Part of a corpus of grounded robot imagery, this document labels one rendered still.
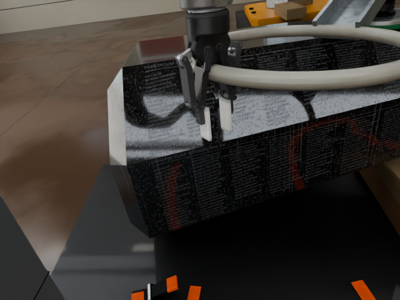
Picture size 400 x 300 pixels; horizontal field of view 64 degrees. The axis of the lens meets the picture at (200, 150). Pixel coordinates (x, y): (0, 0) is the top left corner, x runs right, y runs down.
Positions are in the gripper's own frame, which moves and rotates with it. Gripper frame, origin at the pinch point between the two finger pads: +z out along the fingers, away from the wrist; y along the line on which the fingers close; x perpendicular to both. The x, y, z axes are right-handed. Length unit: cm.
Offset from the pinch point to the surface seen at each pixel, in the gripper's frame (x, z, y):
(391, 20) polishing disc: 10, -6, 79
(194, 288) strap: 29, 84, 3
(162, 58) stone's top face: 55, 0, 18
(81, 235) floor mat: 91, 84, -24
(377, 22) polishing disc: 13, -6, 76
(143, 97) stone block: 49, 9, 6
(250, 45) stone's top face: 38, -2, 44
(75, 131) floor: 213, 80, 6
